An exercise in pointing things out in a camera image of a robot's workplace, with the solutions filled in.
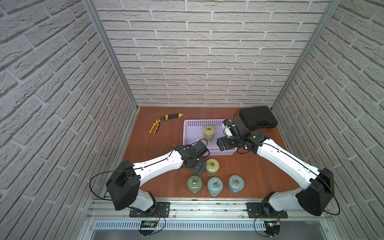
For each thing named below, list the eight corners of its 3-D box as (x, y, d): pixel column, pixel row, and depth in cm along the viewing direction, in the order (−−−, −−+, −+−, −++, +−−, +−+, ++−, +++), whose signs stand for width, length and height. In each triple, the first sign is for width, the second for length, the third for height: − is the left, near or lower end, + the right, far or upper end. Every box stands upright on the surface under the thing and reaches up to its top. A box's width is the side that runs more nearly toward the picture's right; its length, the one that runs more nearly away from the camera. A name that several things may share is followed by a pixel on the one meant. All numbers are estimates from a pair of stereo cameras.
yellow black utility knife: (163, 120, 114) (163, 119, 112) (163, 117, 116) (162, 115, 115) (183, 116, 117) (183, 114, 115) (182, 113, 119) (182, 111, 118)
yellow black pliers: (149, 133, 106) (148, 131, 105) (158, 116, 117) (157, 115, 115) (154, 134, 106) (154, 132, 104) (163, 117, 116) (162, 116, 114)
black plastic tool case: (247, 131, 105) (249, 127, 101) (238, 112, 117) (239, 108, 113) (277, 127, 108) (280, 123, 104) (265, 109, 120) (267, 104, 116)
